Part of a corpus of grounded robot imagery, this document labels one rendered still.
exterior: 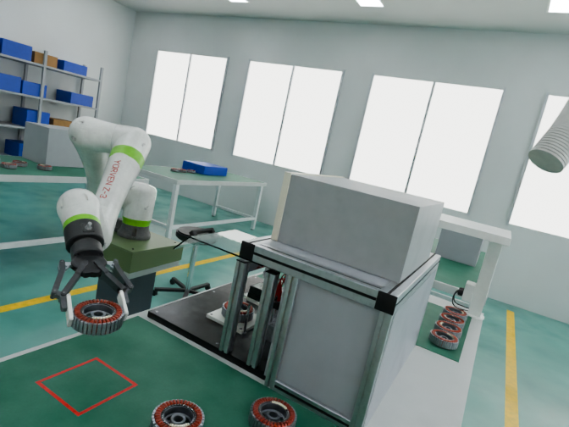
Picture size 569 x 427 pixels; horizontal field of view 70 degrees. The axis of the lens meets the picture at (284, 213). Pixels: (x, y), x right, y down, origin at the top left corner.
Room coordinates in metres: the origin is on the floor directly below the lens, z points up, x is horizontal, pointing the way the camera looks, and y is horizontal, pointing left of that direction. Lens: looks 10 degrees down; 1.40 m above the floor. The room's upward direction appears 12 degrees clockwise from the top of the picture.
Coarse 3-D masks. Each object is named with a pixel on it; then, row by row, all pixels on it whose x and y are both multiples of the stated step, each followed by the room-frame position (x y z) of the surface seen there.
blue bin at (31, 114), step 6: (18, 108) 6.50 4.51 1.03; (24, 108) 6.43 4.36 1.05; (30, 108) 6.80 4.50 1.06; (18, 114) 6.50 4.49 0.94; (24, 114) 6.42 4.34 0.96; (30, 114) 6.43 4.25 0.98; (36, 114) 6.51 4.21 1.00; (42, 114) 6.59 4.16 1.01; (48, 114) 6.68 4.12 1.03; (12, 120) 6.57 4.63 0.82; (18, 120) 6.49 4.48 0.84; (24, 120) 6.41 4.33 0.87; (30, 120) 6.44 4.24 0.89; (36, 120) 6.52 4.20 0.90; (42, 120) 6.60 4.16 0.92; (48, 120) 6.69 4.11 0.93
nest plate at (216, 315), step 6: (216, 312) 1.32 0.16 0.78; (210, 318) 1.29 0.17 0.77; (216, 318) 1.28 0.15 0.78; (222, 318) 1.29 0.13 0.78; (222, 324) 1.26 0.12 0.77; (240, 324) 1.27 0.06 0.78; (246, 324) 1.28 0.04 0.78; (252, 324) 1.29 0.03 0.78; (240, 330) 1.23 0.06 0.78; (246, 330) 1.25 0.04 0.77
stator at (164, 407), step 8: (168, 400) 0.83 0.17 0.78; (176, 400) 0.83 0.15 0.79; (160, 408) 0.79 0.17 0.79; (168, 408) 0.80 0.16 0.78; (176, 408) 0.81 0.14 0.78; (184, 408) 0.81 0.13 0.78; (192, 408) 0.81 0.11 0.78; (200, 408) 0.82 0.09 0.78; (152, 416) 0.77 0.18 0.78; (160, 416) 0.77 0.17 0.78; (168, 416) 0.80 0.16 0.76; (176, 416) 0.79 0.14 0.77; (184, 416) 0.79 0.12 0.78; (192, 416) 0.80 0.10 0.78; (200, 416) 0.79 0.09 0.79; (152, 424) 0.75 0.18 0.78; (160, 424) 0.74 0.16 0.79; (168, 424) 0.75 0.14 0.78; (176, 424) 0.75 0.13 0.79; (184, 424) 0.76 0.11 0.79; (192, 424) 0.76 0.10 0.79; (200, 424) 0.77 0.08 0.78
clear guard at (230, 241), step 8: (216, 232) 1.31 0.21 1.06; (224, 232) 1.33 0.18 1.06; (232, 232) 1.35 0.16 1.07; (240, 232) 1.38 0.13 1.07; (184, 240) 1.20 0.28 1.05; (192, 240) 1.23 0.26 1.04; (200, 240) 1.18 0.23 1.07; (208, 240) 1.20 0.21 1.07; (216, 240) 1.21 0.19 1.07; (224, 240) 1.24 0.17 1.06; (232, 240) 1.26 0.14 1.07; (240, 240) 1.28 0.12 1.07; (176, 248) 1.23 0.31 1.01; (224, 248) 1.14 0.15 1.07; (232, 248) 1.16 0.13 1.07
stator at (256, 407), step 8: (256, 400) 0.89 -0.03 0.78; (264, 400) 0.89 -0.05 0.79; (272, 400) 0.90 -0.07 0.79; (280, 400) 0.91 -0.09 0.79; (256, 408) 0.86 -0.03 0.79; (264, 408) 0.89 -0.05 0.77; (272, 408) 0.89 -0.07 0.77; (280, 408) 0.89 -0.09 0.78; (288, 408) 0.88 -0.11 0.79; (256, 416) 0.83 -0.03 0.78; (272, 416) 0.87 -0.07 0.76; (280, 416) 0.88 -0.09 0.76; (288, 416) 0.86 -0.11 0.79; (296, 416) 0.87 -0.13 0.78; (256, 424) 0.82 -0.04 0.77; (264, 424) 0.81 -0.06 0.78; (272, 424) 0.81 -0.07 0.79; (280, 424) 0.82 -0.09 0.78; (288, 424) 0.83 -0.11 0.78
